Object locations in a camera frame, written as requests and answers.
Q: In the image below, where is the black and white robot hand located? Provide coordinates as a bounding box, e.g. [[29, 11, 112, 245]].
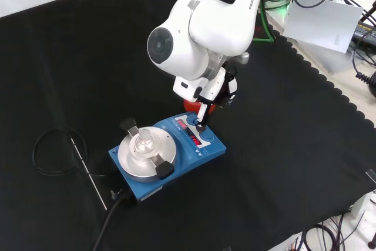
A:
[[196, 65, 239, 134]]

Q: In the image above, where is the heater with blue base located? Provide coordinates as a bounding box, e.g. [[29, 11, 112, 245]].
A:
[[108, 112, 228, 204]]

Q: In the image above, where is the red ribbed plastic cup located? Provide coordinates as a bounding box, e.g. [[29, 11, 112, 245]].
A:
[[183, 99, 217, 114]]

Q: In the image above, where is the black bench cloth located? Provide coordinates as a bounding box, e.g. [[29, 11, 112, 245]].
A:
[[0, 0, 376, 251]]

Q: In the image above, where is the clear round-bottom glass flask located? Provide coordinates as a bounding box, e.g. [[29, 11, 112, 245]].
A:
[[133, 128, 156, 163]]

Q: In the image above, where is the white paper sheet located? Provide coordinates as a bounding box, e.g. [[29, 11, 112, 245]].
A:
[[282, 0, 364, 55]]

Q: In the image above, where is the black power adapter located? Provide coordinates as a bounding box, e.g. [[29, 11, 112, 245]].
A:
[[350, 21, 376, 46]]

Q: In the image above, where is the thin steel probe rod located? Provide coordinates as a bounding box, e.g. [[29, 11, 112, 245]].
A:
[[70, 135, 108, 211]]

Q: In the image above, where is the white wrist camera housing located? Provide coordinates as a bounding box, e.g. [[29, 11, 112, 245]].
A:
[[172, 76, 204, 102]]

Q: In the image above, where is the green cable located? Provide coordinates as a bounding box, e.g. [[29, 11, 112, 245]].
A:
[[257, 0, 292, 43]]

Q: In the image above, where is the grey base plate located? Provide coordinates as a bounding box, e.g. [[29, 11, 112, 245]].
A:
[[281, 6, 368, 73]]

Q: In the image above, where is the black coiled cable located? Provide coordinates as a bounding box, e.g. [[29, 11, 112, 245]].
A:
[[351, 47, 376, 98]]

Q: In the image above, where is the black heater power cable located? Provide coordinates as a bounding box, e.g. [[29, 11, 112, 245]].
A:
[[92, 188, 130, 251]]

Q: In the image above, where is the thin black probe cable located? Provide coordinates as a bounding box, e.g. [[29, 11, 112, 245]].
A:
[[32, 126, 106, 178]]

